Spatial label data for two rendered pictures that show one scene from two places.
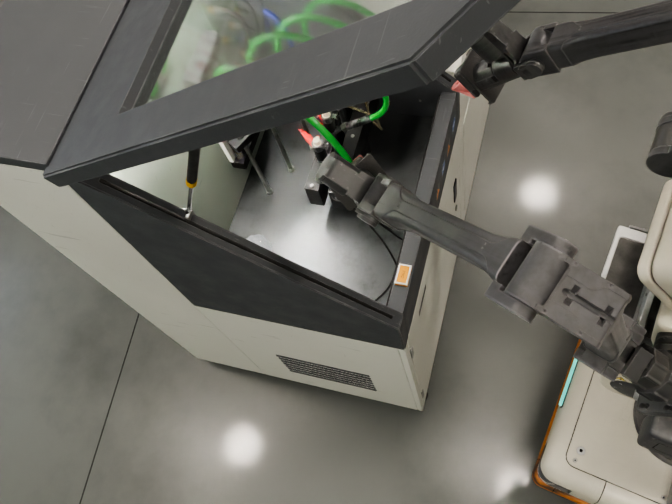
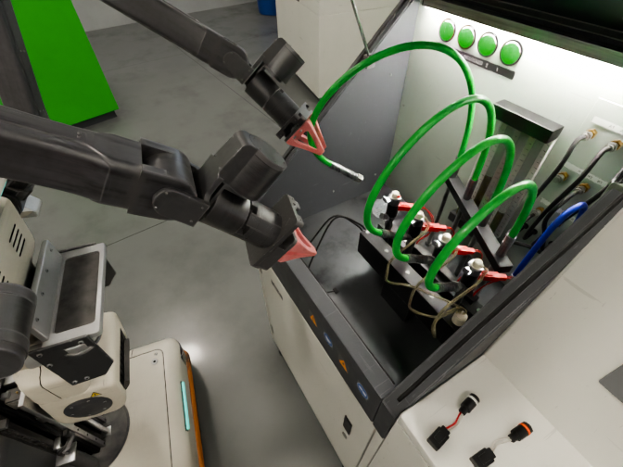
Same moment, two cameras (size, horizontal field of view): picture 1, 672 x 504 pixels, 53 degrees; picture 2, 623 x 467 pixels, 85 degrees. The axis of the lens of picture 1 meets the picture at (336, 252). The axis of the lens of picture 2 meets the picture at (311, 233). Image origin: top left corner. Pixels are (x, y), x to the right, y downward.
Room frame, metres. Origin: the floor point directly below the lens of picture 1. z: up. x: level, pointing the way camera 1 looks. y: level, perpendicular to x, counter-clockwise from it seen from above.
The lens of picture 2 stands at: (0.99, -0.70, 1.64)
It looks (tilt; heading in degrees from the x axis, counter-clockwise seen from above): 47 degrees down; 114
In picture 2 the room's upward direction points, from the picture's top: 1 degrees counter-clockwise
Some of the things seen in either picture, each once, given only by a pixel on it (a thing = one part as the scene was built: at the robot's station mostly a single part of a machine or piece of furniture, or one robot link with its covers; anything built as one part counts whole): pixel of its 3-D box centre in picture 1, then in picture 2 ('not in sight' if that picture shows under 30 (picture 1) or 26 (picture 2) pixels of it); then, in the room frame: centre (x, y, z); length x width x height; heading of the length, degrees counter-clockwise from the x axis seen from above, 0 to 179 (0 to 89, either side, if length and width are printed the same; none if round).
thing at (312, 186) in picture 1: (345, 150); (411, 284); (1.02, -0.13, 0.91); 0.34 x 0.10 x 0.15; 144
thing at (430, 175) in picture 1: (424, 209); (310, 298); (0.79, -0.25, 0.87); 0.62 x 0.04 x 0.16; 144
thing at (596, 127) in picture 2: not in sight; (580, 185); (1.28, 0.02, 1.20); 0.13 x 0.03 x 0.31; 144
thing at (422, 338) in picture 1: (437, 276); (307, 365); (0.78, -0.26, 0.44); 0.65 x 0.02 x 0.68; 144
